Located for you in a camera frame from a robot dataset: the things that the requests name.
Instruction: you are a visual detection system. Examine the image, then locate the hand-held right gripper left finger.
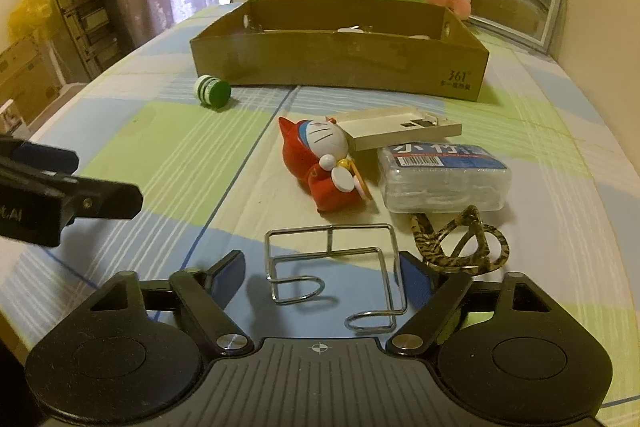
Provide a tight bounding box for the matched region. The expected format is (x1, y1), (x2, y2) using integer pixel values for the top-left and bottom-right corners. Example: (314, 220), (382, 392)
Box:
(89, 249), (256, 358)

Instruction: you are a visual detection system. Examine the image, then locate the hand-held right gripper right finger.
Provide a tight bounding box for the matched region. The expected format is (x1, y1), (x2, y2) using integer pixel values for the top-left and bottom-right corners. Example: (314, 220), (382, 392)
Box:
(386, 252), (555, 358)

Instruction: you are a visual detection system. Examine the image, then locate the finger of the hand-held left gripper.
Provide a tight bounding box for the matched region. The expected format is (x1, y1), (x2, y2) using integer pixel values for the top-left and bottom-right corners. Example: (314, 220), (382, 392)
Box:
(0, 137), (80, 178)
(62, 176), (144, 222)

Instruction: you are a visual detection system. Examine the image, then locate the leopard print hair claw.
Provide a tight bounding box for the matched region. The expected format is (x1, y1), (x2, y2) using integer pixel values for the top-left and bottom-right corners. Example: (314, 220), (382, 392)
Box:
(409, 204), (511, 278)

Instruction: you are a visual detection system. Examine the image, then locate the clear plastic box blue label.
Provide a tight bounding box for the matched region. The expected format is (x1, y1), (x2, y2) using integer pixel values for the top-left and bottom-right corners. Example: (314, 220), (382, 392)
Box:
(376, 142), (513, 214)

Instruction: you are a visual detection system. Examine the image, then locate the metal wire holder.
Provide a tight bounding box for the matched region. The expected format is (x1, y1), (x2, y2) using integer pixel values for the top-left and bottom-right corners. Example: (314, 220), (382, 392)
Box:
(264, 223), (410, 335)

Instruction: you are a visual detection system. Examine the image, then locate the red robot cat toy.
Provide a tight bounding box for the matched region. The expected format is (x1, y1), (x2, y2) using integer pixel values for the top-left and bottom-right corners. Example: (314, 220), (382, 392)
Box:
(277, 116), (373, 215)

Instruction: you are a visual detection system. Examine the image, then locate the green white striped spool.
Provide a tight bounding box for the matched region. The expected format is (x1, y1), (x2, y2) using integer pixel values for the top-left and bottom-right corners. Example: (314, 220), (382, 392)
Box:
(194, 74), (232, 109)

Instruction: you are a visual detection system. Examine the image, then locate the white plastic tray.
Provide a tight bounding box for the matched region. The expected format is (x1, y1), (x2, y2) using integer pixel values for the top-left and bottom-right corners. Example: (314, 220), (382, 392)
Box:
(325, 105), (463, 152)

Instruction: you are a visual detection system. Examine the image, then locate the brown cardboard box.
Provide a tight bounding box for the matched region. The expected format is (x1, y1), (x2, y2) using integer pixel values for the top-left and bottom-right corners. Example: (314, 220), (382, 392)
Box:
(189, 0), (491, 102)

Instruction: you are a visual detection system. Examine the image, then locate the checked tablecloth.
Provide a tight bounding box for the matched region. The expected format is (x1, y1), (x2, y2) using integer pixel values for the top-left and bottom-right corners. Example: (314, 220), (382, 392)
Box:
(0, 0), (640, 408)

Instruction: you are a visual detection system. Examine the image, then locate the cardboard carton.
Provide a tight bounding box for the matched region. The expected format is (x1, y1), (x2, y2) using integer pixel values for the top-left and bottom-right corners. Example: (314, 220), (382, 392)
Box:
(0, 37), (63, 128)

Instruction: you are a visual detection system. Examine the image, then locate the yellow plastic bag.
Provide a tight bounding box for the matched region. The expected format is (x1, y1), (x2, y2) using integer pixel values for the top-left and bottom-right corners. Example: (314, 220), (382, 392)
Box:
(7, 0), (53, 42)

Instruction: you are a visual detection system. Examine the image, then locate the grey picture frame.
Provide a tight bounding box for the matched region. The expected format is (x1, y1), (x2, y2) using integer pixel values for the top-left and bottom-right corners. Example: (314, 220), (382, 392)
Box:
(462, 0), (567, 55)

